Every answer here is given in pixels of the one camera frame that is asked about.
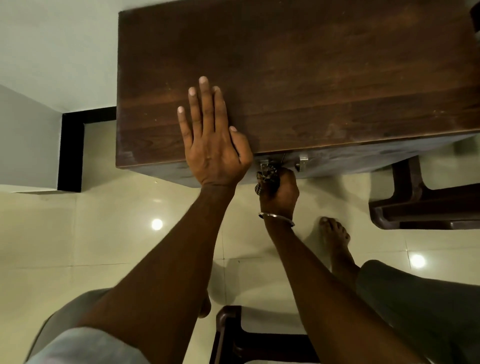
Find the person's right hand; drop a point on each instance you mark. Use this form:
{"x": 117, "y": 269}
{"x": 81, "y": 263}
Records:
{"x": 281, "y": 197}

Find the person's left hand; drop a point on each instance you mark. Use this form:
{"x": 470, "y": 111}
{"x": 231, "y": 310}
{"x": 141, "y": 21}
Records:
{"x": 210, "y": 157}

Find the person's left little finger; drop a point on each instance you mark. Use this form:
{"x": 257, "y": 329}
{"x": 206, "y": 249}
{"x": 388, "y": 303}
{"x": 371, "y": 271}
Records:
{"x": 184, "y": 125}

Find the person's right fingers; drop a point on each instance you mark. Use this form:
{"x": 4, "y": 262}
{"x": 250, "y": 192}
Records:
{"x": 287, "y": 178}

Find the person's left middle finger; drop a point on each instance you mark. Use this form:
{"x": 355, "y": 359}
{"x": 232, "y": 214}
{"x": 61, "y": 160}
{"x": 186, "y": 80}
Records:
{"x": 206, "y": 103}

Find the person's left thumb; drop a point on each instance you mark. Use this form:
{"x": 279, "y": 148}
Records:
{"x": 242, "y": 144}

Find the bunch of keys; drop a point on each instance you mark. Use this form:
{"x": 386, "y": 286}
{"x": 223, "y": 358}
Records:
{"x": 268, "y": 180}

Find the person's left forearm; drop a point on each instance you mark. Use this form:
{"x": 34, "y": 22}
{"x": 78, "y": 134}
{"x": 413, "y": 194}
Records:
{"x": 165, "y": 277}

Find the person's right forearm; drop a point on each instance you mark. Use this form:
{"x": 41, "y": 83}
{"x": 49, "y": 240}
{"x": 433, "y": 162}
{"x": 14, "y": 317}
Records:
{"x": 322, "y": 292}

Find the silver metal drawer lock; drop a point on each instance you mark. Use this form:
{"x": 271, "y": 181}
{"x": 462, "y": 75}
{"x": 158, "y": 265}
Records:
{"x": 264, "y": 164}

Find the person's right leg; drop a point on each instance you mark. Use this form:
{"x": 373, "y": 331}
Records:
{"x": 337, "y": 243}

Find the dark wooden table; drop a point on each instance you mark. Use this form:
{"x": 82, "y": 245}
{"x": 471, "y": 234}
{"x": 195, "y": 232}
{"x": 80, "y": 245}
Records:
{"x": 300, "y": 75}

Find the black skirting board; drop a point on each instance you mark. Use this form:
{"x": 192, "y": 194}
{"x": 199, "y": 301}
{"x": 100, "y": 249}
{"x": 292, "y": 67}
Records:
{"x": 71, "y": 150}

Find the person's left foot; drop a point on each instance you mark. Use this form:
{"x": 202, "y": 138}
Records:
{"x": 205, "y": 305}

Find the grey shorts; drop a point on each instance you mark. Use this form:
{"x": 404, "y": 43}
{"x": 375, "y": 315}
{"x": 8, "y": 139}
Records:
{"x": 431, "y": 307}

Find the light blue shirt sleeve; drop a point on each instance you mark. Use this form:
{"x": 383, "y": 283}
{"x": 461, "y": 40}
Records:
{"x": 86, "y": 348}

